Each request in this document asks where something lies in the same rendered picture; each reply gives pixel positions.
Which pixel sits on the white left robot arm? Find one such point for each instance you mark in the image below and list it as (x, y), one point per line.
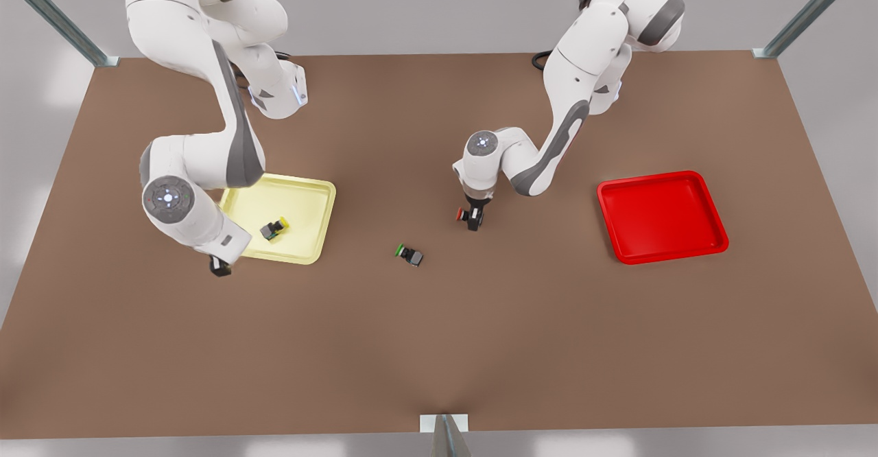
(569, 93)

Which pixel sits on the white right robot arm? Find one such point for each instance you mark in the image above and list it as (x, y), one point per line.
(206, 100)

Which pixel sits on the pale yellow tray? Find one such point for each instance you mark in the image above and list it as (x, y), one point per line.
(281, 218)

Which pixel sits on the red tray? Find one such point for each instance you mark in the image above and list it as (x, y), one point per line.
(661, 217)

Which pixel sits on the yellow push-button switch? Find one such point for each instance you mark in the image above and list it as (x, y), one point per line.
(274, 230)

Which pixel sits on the green push-button switch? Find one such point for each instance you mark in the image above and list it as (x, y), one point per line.
(409, 254)

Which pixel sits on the silver frame post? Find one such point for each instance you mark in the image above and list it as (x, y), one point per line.
(58, 16)
(809, 11)
(446, 435)

